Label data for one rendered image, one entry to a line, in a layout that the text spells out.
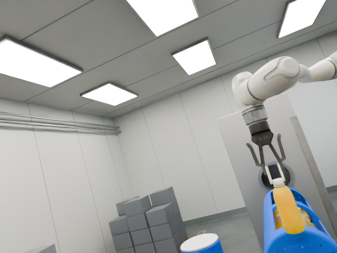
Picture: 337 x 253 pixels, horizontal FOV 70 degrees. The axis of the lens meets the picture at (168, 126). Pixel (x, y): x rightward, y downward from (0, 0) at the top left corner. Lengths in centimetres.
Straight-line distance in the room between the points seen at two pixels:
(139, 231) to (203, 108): 335
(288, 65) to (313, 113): 555
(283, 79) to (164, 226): 402
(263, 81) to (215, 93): 549
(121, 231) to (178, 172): 229
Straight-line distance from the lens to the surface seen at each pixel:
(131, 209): 478
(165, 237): 469
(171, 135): 648
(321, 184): 254
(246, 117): 99
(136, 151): 685
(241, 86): 99
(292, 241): 113
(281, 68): 86
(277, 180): 100
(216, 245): 184
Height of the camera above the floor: 160
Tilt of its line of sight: 9 degrees up
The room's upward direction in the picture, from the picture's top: 17 degrees counter-clockwise
